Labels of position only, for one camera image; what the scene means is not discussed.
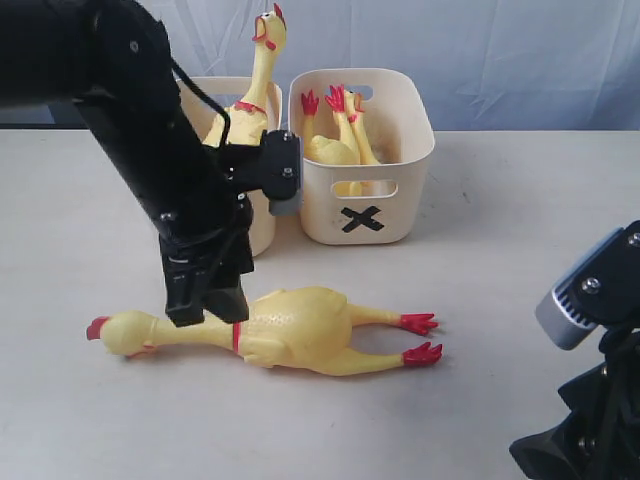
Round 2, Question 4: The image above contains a severed rubber chicken head neck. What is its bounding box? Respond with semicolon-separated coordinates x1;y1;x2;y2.
344;89;392;166

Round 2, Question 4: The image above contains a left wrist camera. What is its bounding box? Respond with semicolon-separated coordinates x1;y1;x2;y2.
260;130;303;216

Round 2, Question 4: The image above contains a cream bin marked circle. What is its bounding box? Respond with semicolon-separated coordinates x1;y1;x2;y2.
178;76;282;256

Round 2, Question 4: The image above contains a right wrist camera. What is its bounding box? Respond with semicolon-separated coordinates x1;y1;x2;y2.
535;220;639;351

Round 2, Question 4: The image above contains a blue-grey backdrop curtain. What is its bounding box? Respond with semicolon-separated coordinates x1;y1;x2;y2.
0;0;640;132

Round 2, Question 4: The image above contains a cream bin marked cross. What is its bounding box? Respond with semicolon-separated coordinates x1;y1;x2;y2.
288;68;435;245

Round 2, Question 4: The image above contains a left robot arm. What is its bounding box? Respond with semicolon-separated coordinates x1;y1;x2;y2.
1;1;252;327

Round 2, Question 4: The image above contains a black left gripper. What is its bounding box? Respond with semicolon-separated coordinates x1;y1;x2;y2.
159;193;254;327

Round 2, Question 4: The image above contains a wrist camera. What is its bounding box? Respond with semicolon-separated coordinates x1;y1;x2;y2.
260;130;303;216
535;220;639;351

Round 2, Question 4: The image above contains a whole yellow rubber chicken front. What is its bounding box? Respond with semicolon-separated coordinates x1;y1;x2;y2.
204;2;287;147

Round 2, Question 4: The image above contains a headless yellow rubber chicken body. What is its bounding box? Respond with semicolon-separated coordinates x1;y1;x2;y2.
300;84;365;166

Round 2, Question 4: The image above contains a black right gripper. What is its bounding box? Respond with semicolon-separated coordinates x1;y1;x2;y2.
509;327;639;479

